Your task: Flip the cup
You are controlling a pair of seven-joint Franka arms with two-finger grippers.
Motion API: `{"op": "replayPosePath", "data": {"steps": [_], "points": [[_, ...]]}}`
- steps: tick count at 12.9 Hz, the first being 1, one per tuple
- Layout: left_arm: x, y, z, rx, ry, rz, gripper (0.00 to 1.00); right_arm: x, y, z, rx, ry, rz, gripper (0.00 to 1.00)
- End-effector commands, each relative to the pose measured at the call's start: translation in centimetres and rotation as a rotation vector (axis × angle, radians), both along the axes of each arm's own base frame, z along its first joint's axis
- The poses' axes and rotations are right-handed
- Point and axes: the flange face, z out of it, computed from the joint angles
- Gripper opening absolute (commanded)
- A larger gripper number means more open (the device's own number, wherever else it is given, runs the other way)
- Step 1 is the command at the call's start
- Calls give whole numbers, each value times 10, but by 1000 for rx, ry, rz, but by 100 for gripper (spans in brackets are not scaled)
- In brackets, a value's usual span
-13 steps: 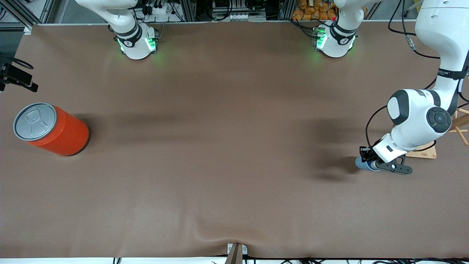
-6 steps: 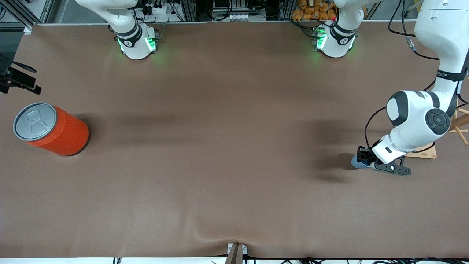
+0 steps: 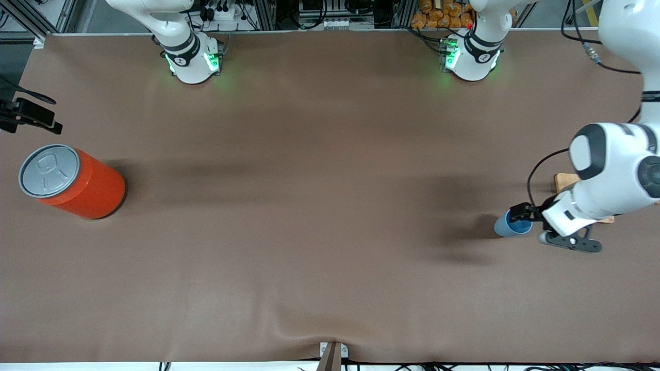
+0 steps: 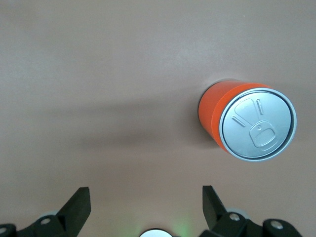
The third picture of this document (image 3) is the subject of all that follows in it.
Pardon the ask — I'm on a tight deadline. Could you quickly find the light blue cup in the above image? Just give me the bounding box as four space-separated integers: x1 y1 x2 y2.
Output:
494 209 534 238

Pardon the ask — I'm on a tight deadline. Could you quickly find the wooden cup rack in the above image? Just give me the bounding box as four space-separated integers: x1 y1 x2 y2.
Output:
554 173 616 224

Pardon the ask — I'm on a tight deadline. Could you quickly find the orange can with silver lid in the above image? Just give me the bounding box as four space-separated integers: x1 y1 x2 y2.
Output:
19 144 126 221

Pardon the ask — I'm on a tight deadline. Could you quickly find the brown table mat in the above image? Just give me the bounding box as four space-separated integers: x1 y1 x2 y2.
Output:
0 29 660 364

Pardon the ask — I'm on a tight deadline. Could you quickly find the white power strip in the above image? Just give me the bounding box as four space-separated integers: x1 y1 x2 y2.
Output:
201 4 243 21

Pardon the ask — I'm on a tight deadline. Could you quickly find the bag of orange snacks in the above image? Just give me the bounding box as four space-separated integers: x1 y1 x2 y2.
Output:
411 0 475 29

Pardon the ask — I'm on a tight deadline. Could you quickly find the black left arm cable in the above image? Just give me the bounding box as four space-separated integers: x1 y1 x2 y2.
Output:
527 0 644 207

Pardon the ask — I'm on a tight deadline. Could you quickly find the aluminium frame profile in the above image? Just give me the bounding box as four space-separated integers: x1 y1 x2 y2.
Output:
0 0 78 43

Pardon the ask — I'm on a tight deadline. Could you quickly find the metal table clamp bracket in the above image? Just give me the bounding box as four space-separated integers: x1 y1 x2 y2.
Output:
319 342 349 359

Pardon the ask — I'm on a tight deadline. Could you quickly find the brown camera stand post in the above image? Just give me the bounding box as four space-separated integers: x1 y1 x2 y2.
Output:
316 343 342 371

